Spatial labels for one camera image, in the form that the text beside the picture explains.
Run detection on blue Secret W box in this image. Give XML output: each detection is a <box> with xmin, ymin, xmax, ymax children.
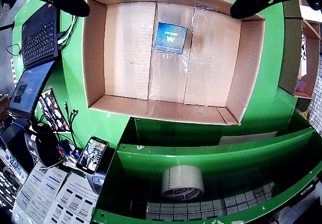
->
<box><xmin>153</xmin><ymin>22</ymin><xmax>189</xmax><ymax>55</ymax></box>

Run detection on white gridded sheet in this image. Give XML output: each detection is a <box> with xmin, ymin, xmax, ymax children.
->
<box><xmin>145</xmin><ymin>181</ymin><xmax>275</xmax><ymax>221</ymax></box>

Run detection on black round device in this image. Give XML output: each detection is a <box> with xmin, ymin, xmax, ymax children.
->
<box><xmin>24</xmin><ymin>129</ymin><xmax>61</xmax><ymax>169</ymax></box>

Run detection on black smartphone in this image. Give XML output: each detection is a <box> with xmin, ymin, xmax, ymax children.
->
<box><xmin>75</xmin><ymin>136</ymin><xmax>109</xmax><ymax>175</ymax></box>

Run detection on large shallow cardboard tray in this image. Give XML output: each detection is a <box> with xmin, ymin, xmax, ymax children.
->
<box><xmin>82</xmin><ymin>0</ymin><xmax>267</xmax><ymax>126</ymax></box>

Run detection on white tape roll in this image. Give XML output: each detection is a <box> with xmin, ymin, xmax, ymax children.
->
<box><xmin>160</xmin><ymin>165</ymin><xmax>205</xmax><ymax>200</ymax></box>

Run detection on dark photo card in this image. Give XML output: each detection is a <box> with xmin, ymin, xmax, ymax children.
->
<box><xmin>37</xmin><ymin>88</ymin><xmax>71</xmax><ymax>133</ymax></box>

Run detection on green metal cabinet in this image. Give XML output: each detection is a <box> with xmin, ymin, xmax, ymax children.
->
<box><xmin>92</xmin><ymin>110</ymin><xmax>322</xmax><ymax>224</ymax></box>

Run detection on open cardboard box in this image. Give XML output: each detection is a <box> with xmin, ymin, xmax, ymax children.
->
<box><xmin>283</xmin><ymin>0</ymin><xmax>322</xmax><ymax>25</ymax></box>
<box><xmin>278</xmin><ymin>17</ymin><xmax>322</xmax><ymax>112</ymax></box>

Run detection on dark blue device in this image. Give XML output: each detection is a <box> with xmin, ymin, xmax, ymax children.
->
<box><xmin>87</xmin><ymin>147</ymin><xmax>116</xmax><ymax>195</ymax></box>

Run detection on labelled parts rack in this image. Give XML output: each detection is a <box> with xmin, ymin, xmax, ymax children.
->
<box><xmin>0</xmin><ymin>123</ymin><xmax>30</xmax><ymax>213</ymax></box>

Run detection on blue red adapter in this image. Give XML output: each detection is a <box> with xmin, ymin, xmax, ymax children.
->
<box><xmin>57</xmin><ymin>139</ymin><xmax>80</xmax><ymax>159</ymax></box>

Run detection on black laptop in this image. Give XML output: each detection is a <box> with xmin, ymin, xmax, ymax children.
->
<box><xmin>7</xmin><ymin>1</ymin><xmax>61</xmax><ymax>120</ymax></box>

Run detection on black connector cables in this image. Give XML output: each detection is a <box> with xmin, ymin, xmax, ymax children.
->
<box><xmin>54</xmin><ymin>102</ymin><xmax>79</xmax><ymax>151</ymax></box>

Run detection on white paper label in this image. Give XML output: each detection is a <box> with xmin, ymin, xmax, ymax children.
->
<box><xmin>218</xmin><ymin>131</ymin><xmax>278</xmax><ymax>146</ymax></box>

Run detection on printed paper sheet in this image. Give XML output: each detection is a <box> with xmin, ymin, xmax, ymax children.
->
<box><xmin>11</xmin><ymin>166</ymin><xmax>68</xmax><ymax>224</ymax></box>
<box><xmin>44</xmin><ymin>171</ymin><xmax>100</xmax><ymax>224</ymax></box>

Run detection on white cable bundle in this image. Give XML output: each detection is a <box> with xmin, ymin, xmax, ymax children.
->
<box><xmin>57</xmin><ymin>0</ymin><xmax>90</xmax><ymax>49</ymax></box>

